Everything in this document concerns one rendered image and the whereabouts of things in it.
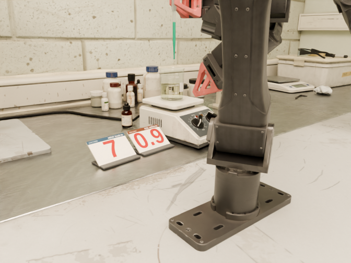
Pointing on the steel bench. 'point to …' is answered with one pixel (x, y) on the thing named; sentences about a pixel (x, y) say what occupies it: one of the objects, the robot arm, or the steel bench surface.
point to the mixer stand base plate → (19, 141)
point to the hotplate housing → (173, 123)
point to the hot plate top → (188, 101)
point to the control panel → (196, 118)
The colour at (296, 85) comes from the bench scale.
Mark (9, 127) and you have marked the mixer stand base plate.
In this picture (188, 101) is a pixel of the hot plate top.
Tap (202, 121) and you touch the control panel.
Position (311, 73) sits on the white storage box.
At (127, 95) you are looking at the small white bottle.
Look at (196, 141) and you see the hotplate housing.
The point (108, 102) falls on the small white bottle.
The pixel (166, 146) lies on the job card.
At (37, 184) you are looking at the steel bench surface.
